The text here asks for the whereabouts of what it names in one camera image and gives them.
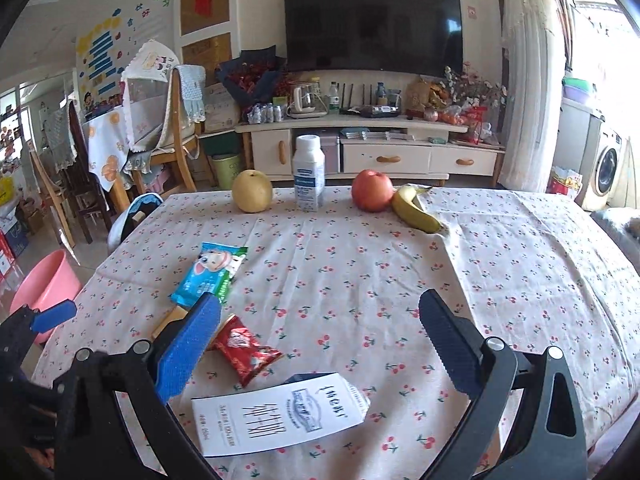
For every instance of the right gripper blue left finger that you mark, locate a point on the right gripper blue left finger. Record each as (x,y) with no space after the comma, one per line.
(181,344)

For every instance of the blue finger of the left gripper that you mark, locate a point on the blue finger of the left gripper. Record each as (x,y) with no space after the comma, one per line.
(48,319)

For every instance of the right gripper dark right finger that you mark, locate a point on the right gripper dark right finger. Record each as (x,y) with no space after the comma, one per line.
(456,341)

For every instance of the tan square packet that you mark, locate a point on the tan square packet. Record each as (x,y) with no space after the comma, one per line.
(176,314)

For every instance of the red festive snack packet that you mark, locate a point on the red festive snack packet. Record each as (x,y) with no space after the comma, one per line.
(242,349)

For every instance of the blue cow snack packet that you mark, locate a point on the blue cow snack packet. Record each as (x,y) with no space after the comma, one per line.
(213,271)

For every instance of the white milk carton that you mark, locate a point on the white milk carton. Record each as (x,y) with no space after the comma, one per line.
(306,407)

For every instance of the pink plastic basin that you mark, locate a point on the pink plastic basin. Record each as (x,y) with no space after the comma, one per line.
(51,281)

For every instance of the red gift bags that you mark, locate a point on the red gift bags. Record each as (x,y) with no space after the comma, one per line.
(6,259)

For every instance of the light wooden chair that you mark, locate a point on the light wooden chair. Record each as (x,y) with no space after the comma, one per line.
(53,197)

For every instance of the dark wooden chair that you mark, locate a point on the dark wooden chair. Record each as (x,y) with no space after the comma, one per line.
(83,188)

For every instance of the cherry print tablecloth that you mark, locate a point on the cherry print tablecloth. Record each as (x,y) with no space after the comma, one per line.
(337,290)

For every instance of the yellow banana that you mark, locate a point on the yellow banana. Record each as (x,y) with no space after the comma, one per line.
(404,206)

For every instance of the red apple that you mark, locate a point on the red apple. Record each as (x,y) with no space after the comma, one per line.
(372,191)

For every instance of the yellow pear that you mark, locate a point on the yellow pear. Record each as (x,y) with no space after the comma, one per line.
(252,191)

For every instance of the orange print dining tablecloth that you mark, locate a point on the orange print dining tablecloth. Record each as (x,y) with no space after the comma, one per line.
(107,146)

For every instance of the green waste bin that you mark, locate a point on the green waste bin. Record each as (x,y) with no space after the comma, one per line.
(226,168)

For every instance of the cream tv cabinet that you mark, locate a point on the cream tv cabinet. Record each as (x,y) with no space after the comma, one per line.
(402,148)

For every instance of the white washing machine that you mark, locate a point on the white washing machine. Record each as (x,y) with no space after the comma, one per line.
(600,167)

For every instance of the wooden dining chair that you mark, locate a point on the wooden dining chair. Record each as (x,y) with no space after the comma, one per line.
(163,109)

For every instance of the white milk bottle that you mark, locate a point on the white milk bottle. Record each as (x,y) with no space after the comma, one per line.
(309,164)

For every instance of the pink storage box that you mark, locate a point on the pink storage box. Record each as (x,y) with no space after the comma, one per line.
(331,148)

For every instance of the electric kettle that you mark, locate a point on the electric kettle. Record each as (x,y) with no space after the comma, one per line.
(306,102)

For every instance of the dark wrapped flower bouquet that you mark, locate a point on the dark wrapped flower bouquet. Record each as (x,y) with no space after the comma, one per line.
(252,77)

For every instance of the lace covered air conditioner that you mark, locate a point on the lace covered air conditioner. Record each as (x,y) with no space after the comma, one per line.
(533,38)

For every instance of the black flat television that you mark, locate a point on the black flat television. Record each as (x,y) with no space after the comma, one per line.
(421,37)

